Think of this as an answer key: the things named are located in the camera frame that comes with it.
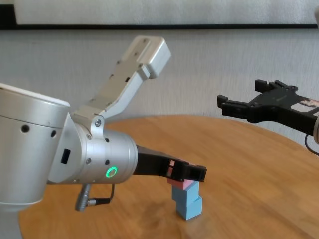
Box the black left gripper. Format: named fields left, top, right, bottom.
left=133, top=145, right=208, bottom=183

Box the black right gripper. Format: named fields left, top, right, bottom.
left=216, top=79, right=319, bottom=136

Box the pink cube block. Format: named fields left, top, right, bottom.
left=167, top=160, right=198, bottom=191

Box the blue cube block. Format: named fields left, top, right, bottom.
left=171, top=181, right=200, bottom=208
left=175, top=196, right=203, bottom=221

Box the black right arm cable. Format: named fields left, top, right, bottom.
left=304, top=133, right=319, bottom=157

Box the grey left arm cable plug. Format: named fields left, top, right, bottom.
left=75, top=183, right=115, bottom=212

